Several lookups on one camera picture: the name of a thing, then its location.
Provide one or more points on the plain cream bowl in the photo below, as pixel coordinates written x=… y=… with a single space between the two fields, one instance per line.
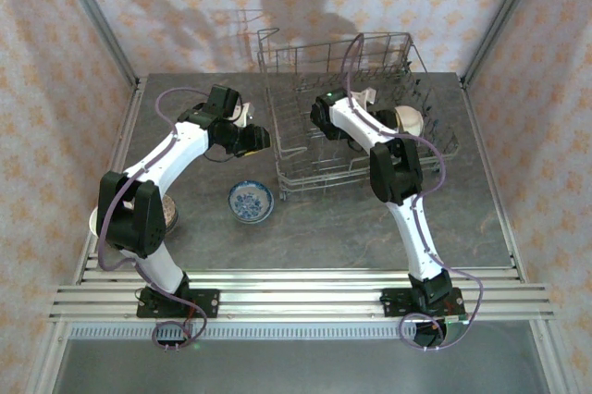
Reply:
x=411 y=121

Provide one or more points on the blue floral bowl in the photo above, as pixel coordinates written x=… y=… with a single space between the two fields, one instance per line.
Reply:
x=250 y=200

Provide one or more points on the brown flower patterned bowl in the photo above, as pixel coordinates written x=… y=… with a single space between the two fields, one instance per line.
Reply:
x=171 y=213

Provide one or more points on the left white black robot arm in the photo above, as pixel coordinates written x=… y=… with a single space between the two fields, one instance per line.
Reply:
x=180 y=158

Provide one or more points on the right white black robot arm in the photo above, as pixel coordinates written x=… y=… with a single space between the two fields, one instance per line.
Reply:
x=409 y=237

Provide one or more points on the green circuit board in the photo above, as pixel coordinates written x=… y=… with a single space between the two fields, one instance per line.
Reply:
x=458 y=319

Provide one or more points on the grey metal panel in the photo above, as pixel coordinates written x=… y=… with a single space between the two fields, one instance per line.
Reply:
x=296 y=366

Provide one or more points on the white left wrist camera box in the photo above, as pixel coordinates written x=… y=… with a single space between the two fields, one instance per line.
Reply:
x=242 y=116

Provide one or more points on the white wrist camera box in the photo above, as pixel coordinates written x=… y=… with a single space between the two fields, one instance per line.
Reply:
x=367 y=97
x=242 y=116

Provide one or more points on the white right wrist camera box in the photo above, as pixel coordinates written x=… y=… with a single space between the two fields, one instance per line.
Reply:
x=367 y=97

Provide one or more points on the aluminium table side rail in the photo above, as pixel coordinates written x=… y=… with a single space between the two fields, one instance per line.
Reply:
x=126 y=135
x=472 y=112

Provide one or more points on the aluminium rail frame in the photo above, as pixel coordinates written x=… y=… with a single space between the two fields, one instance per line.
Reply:
x=296 y=297

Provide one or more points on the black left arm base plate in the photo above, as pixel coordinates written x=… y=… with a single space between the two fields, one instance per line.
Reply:
x=208 y=304

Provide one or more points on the aluminium corner post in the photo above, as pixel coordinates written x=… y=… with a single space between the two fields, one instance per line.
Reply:
x=506 y=10
x=94 y=10

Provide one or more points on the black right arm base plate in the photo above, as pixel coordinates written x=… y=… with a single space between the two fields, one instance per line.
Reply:
x=393 y=304

